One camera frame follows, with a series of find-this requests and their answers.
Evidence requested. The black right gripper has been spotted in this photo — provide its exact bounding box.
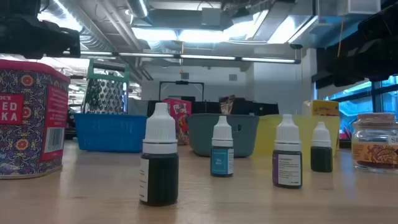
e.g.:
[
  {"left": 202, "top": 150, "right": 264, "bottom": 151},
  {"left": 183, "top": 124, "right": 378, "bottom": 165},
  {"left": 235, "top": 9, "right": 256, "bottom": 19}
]
[{"left": 312, "top": 39, "right": 398, "bottom": 90}]

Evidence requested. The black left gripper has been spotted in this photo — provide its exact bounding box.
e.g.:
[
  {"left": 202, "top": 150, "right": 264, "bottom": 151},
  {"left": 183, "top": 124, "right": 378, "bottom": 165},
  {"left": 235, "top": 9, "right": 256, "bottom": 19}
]
[{"left": 0, "top": 14, "right": 81, "bottom": 60}]

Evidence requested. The yellow Corn Pops box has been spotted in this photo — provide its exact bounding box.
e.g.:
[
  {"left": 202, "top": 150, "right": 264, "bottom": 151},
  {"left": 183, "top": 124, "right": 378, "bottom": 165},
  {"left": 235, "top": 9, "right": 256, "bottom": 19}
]
[{"left": 302, "top": 99, "right": 340, "bottom": 118}]

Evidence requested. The red-lidded patterned paprika tin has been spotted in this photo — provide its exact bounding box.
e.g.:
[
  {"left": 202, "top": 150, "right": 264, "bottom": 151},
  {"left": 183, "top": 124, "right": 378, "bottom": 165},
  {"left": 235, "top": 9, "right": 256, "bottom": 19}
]
[{"left": 0, "top": 58, "right": 71, "bottom": 180}]

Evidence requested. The blue-label dropper bottle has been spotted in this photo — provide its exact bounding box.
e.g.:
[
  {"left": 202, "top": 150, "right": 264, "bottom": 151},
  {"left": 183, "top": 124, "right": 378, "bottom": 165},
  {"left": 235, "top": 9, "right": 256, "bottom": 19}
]
[{"left": 210, "top": 115, "right": 234, "bottom": 178}]

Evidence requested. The glass jar cork lid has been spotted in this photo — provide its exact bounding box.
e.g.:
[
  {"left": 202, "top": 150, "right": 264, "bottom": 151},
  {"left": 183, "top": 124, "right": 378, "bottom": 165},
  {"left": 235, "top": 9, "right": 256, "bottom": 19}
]
[{"left": 351, "top": 112, "right": 398, "bottom": 174}]

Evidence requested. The dark green dropper bottle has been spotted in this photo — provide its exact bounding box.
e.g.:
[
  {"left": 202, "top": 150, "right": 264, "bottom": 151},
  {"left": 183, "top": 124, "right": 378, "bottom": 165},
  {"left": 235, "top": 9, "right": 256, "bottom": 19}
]
[{"left": 310, "top": 121, "right": 333, "bottom": 174}]

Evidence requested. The blue plastic basket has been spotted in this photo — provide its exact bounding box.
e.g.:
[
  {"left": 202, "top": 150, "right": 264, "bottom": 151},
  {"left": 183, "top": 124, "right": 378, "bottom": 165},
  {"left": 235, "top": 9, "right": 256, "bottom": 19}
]
[{"left": 73, "top": 113, "right": 148, "bottom": 153}]

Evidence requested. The yellow translucent plastic bin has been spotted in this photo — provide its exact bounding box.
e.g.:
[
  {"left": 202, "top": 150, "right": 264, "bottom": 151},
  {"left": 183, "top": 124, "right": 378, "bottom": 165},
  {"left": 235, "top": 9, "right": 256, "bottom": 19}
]
[{"left": 252, "top": 114, "right": 341, "bottom": 158}]

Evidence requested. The purple-label dropper bottle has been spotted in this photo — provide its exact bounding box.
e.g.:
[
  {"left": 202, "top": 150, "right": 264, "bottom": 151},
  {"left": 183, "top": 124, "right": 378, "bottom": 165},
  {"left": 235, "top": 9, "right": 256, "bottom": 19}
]
[{"left": 272, "top": 113, "right": 303, "bottom": 189}]

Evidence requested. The linear ceiling light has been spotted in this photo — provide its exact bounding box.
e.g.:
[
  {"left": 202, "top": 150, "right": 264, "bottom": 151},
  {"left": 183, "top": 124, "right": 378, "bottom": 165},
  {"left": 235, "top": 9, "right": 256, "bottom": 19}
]
[{"left": 80, "top": 50, "right": 302, "bottom": 65}]

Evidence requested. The red Froot Loops box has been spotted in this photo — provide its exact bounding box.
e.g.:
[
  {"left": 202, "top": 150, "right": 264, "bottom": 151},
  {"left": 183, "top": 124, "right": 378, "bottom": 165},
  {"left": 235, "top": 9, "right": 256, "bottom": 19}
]
[{"left": 161, "top": 98, "right": 193, "bottom": 146}]

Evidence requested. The grey plastic bin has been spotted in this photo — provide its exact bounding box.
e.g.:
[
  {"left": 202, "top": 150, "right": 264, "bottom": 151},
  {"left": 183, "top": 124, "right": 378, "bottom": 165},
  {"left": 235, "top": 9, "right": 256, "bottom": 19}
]
[{"left": 187, "top": 113, "right": 260, "bottom": 158}]

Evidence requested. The black dropper bottle white label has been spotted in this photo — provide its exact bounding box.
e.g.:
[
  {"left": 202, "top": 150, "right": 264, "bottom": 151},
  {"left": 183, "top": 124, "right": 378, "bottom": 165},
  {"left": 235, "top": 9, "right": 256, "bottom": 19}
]
[{"left": 139, "top": 102, "right": 180, "bottom": 207}]

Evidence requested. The orange hanging cord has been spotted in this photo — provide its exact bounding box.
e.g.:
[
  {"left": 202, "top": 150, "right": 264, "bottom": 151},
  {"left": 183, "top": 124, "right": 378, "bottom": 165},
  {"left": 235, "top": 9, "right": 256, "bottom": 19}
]
[{"left": 337, "top": 15, "right": 345, "bottom": 58}]

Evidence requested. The steel box grater teal handle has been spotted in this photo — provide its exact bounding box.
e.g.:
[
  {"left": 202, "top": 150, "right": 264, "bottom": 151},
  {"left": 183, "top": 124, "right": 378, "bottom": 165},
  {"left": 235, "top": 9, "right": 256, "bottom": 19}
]
[{"left": 81, "top": 58, "right": 130, "bottom": 114}]

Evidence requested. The black metal rig frame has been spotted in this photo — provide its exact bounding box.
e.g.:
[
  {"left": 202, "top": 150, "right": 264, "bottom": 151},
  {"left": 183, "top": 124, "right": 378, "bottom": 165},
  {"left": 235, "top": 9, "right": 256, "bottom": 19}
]
[{"left": 159, "top": 80, "right": 205, "bottom": 102}]

